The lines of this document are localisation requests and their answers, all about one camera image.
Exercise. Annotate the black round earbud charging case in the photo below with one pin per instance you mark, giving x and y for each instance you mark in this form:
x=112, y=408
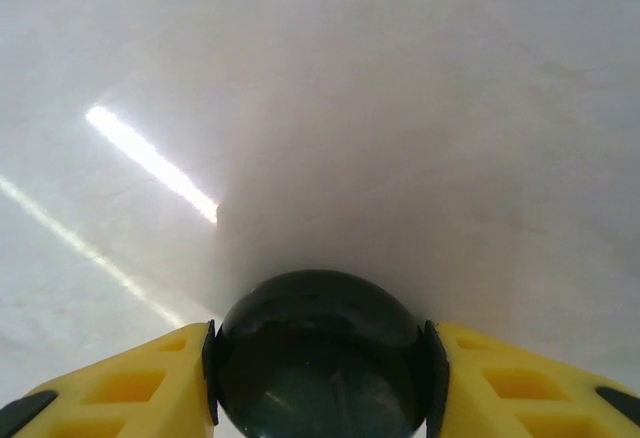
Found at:
x=320, y=353

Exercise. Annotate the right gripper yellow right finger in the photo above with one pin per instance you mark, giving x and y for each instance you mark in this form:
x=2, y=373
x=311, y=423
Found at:
x=515, y=383

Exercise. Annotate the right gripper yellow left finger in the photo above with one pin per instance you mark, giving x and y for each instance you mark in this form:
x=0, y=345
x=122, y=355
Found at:
x=125, y=383

